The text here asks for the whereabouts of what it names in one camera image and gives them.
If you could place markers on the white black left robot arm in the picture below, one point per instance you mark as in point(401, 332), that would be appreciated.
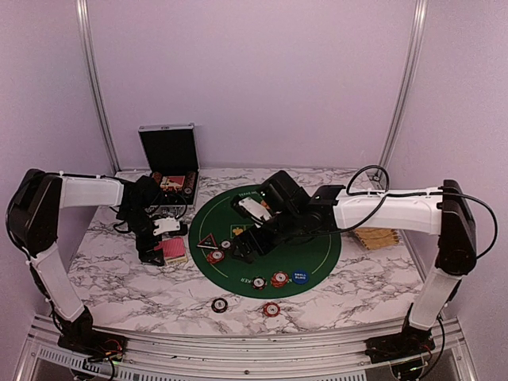
point(32, 224)

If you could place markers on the aluminium poker chip case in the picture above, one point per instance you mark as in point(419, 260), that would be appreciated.
point(172, 156)

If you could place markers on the blue gold card box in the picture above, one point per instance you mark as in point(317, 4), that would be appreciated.
point(174, 261)

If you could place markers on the silver case handle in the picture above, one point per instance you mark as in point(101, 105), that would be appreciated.
point(177, 212)

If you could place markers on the black orange 100 chip stack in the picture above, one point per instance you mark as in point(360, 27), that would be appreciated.
point(219, 305)

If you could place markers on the blue small blind button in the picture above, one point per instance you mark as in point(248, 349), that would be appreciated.
point(300, 277)

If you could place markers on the round green poker mat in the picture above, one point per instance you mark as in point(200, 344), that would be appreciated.
point(318, 257)

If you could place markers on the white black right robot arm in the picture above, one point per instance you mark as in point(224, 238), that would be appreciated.
point(286, 211)

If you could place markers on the aluminium frame post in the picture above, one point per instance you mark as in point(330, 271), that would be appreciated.
point(409, 70)
point(85, 32)

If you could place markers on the left aluminium frame post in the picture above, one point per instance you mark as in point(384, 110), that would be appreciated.
point(85, 32)

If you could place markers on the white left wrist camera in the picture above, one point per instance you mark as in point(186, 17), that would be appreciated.
point(169, 225)

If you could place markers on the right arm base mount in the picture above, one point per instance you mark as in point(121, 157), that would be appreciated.
point(395, 347)

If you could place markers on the right aluminium frame post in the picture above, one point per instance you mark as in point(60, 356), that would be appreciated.
point(409, 70)

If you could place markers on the front aluminium rail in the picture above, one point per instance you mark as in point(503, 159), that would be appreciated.
point(336, 354)

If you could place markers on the woven bamboo tray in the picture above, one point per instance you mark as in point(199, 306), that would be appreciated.
point(376, 238)

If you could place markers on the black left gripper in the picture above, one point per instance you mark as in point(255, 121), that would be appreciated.
point(146, 256)

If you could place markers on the black red triangular dealer button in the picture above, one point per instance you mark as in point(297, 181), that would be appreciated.
point(208, 242)

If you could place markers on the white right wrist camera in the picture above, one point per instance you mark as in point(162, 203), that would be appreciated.
point(250, 208)

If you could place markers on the red playing card deck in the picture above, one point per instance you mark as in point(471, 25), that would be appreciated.
point(173, 248)

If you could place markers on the red beige 5 chip stack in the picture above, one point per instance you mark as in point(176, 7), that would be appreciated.
point(271, 309)

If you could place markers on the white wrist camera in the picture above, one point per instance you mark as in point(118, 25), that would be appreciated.
point(169, 225)
point(250, 208)

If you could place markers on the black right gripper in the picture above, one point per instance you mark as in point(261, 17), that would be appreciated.
point(242, 240)

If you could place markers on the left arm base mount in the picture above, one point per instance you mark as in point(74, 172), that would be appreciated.
point(97, 345)

